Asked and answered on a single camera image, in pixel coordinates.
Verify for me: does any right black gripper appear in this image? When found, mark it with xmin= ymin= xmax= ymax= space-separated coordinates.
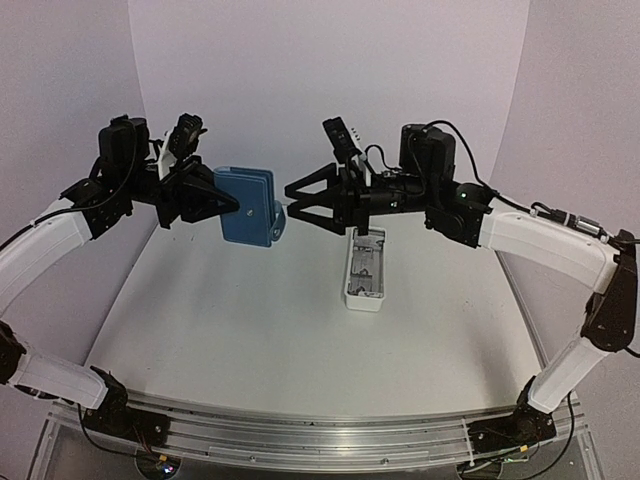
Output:
xmin=288 ymin=161 xmax=439 ymax=236

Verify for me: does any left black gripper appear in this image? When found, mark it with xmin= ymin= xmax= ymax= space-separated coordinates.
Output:
xmin=119 ymin=153 xmax=242 ymax=228

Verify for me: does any blue card holder wallet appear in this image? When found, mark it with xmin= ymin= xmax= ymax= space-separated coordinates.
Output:
xmin=214 ymin=167 xmax=286 ymax=248

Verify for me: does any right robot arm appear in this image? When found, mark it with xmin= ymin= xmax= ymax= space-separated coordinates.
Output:
xmin=284 ymin=117 xmax=639 ymax=453

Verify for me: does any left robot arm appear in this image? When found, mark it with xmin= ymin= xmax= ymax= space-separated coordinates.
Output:
xmin=1 ymin=113 xmax=238 ymax=452

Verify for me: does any white plastic tray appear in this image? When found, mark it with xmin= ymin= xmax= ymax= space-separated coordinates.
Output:
xmin=342 ymin=227 xmax=387 ymax=313

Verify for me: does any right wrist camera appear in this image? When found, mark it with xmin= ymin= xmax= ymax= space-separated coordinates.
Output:
xmin=322 ymin=117 xmax=366 ymax=171

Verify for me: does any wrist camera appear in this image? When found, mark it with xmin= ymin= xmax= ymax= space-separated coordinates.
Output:
xmin=322 ymin=117 xmax=366 ymax=171
xmin=156 ymin=113 xmax=207 ymax=180

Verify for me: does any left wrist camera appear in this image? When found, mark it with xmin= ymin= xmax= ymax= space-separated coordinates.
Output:
xmin=156 ymin=113 xmax=207 ymax=180

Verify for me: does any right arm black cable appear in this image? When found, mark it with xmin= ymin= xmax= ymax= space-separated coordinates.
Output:
xmin=424 ymin=119 xmax=531 ymax=211

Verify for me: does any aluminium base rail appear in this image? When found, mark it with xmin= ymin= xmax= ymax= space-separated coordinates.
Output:
xmin=29 ymin=392 xmax=602 ymax=479

